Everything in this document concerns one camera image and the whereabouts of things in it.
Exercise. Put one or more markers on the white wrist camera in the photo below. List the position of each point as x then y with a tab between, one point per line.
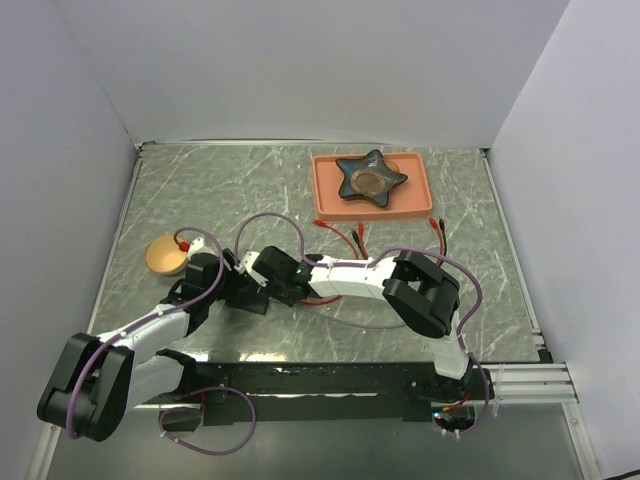
192	247
247	267

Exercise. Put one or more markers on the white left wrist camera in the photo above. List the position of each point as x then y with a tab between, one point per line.
192	247

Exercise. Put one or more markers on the aluminium frame rail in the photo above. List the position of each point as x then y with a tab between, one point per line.
540	380

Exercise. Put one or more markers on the black network switch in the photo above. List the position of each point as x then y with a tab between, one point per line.
241	292

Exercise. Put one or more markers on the dark blue star dish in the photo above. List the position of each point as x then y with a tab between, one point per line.
368	177

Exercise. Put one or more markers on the salmon pink tray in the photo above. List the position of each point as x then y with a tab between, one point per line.
410	201

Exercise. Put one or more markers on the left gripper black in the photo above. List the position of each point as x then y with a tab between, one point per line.
229	258

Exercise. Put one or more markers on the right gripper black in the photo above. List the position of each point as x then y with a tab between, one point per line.
288	301

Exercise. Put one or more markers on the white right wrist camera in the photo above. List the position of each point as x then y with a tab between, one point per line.
247	267

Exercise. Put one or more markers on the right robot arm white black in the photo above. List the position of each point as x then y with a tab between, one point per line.
422	294

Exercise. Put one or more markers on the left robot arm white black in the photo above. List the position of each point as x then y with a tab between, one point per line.
97	379

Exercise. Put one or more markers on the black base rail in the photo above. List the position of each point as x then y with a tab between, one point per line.
320	390

